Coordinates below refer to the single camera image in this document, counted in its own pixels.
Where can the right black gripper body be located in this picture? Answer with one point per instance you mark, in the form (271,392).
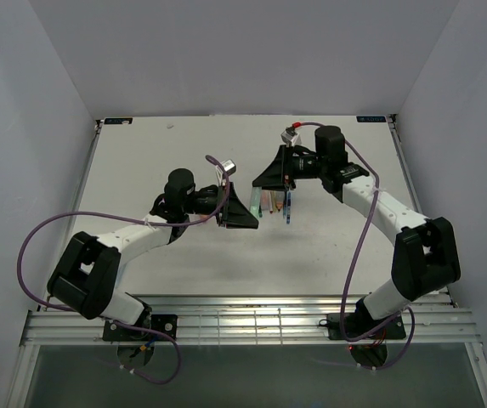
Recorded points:
(306,167)

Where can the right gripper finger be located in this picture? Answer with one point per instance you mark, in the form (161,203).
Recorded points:
(273,173)
(280,186)

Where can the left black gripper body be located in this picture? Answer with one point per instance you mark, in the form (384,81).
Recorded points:
(209,203)

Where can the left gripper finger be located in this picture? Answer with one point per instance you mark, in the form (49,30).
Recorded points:
(235,210)
(240,225)

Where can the blue gel pen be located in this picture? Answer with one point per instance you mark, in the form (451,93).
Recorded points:
(288,206)

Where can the orange highlighter pen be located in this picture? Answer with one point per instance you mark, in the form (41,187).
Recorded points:
(279,200)

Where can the green highlighter pen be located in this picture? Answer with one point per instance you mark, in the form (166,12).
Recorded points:
(255,202)

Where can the pink pencil-shaped pen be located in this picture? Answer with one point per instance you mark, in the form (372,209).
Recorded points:
(264,204)

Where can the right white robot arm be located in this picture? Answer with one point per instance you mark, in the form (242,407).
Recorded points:
(425,255)

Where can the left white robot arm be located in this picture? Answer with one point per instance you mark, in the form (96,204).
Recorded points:
(86,278)

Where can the right blue corner label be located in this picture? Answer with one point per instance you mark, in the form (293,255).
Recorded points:
(371,119)

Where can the blue corner label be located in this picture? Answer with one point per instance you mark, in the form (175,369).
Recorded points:
(118,121)
(371,119)

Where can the left blue corner label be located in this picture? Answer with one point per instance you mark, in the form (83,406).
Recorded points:
(118,121)

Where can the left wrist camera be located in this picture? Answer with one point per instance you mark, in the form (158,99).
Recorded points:
(179,188)

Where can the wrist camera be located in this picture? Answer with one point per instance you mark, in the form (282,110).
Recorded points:
(179,188)
(330,146)

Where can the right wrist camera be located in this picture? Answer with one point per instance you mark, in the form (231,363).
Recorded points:
(330,146)

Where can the aluminium rail frame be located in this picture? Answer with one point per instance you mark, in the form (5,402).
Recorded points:
(246,320)

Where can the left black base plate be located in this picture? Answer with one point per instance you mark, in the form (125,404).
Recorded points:
(164,323)

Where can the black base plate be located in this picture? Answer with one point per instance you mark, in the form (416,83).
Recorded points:
(356,326)
(164,323)

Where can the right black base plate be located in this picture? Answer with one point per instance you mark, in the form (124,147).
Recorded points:
(356,326)

